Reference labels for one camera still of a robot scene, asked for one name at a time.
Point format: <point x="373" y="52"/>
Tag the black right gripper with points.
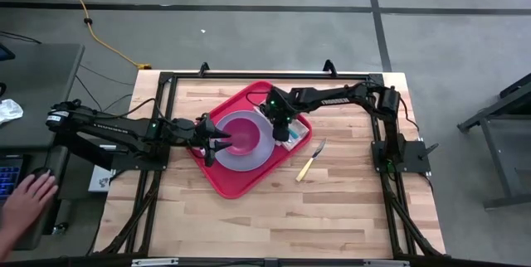
<point x="280" y="103"/>

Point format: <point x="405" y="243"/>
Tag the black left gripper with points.
<point x="186" y="131"/>

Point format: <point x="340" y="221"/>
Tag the magenta plastic bowl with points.
<point x="245" y="138"/>

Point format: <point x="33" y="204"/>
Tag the beige cloth napkin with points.
<point x="302" y="132"/>

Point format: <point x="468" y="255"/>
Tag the lavender plastic plate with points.
<point x="249" y="162"/>

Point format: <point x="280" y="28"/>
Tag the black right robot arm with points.
<point x="340" y="97"/>

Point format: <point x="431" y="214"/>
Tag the person's forearm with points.
<point x="6" y="238"/>

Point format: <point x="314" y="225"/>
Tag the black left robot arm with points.
<point x="103" y="128"/>

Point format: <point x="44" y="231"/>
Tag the red plastic tray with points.
<point x="232" y="184"/>

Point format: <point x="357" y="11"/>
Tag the small white box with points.
<point x="99" y="180"/>

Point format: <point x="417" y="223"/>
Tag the small black caster wheel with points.
<point x="61" y="227"/>

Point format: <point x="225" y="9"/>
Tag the black computer mouse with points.
<point x="41" y="171"/>

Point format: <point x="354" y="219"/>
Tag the black computer desk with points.
<point x="41" y="76"/>

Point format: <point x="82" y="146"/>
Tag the person's hand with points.
<point x="27" y="200"/>

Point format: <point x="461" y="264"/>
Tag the backlit computer keyboard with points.
<point x="8" y="176"/>

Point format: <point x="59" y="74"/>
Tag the black metal cart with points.
<point x="498" y="108"/>

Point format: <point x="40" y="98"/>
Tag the small dark tablet screen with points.
<point x="5" y="53"/>

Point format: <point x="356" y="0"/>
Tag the black aluminium table frame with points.
<point x="232" y="76"/>

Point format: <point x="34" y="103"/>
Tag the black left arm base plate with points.
<point x="137" y="164"/>

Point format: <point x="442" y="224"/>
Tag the silver metal bracket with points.
<point x="386" y="263"/>
<point x="153" y="262"/>

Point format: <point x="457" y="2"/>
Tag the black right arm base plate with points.
<point x="415" y="161"/>

